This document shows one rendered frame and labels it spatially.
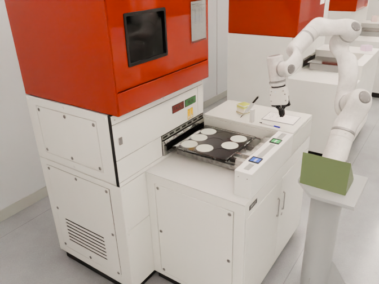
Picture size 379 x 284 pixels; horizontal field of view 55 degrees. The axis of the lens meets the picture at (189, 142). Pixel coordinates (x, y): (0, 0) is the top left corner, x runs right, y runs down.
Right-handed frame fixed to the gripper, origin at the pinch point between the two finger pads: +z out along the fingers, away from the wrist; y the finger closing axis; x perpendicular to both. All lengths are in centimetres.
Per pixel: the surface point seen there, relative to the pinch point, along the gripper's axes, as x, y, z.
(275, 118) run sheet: 25.5, -16.0, 11.6
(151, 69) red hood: -45, -46, -39
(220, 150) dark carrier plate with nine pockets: -20.0, -30.8, 15.6
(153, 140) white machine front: -41, -60, 2
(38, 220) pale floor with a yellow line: -54, -199, 72
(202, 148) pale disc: -23.2, -41.2, 13.4
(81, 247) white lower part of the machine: -71, -119, 68
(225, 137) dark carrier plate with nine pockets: -2.4, -37.7, 14.2
